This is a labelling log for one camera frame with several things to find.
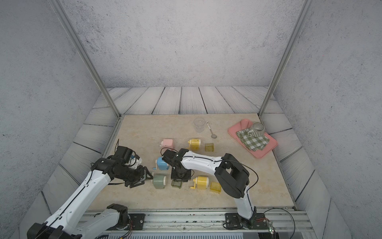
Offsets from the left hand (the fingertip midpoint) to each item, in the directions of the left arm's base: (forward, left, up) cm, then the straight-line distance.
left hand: (151, 179), depth 75 cm
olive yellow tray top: (+26, -32, -13) cm, 43 cm away
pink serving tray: (+46, -61, -11) cm, 77 cm away
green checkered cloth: (+27, -62, -11) cm, 69 cm away
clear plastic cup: (+44, -26, -7) cm, 52 cm away
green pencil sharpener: (+1, -3, -5) cm, 6 cm away
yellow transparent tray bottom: (0, -33, -13) cm, 36 cm away
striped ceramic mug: (+38, -67, -9) cm, 78 cm away
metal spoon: (+36, -35, -12) cm, 52 cm away
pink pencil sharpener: (+26, -4, -6) cm, 27 cm away
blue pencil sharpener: (+11, -3, -7) cm, 13 cm away
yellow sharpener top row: (+25, -22, -6) cm, 34 cm away
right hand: (+2, -12, -9) cm, 15 cm away
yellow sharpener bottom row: (-1, -25, -4) cm, 25 cm away
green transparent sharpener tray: (+2, -12, -12) cm, 17 cm away
